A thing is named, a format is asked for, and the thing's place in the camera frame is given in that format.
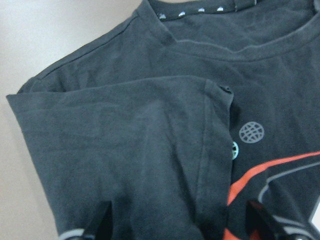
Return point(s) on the black printed t-shirt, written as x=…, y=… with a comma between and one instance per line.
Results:
x=179, y=116

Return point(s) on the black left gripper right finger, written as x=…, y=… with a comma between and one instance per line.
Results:
x=260, y=224

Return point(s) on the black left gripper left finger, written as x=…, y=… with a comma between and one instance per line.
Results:
x=104, y=221

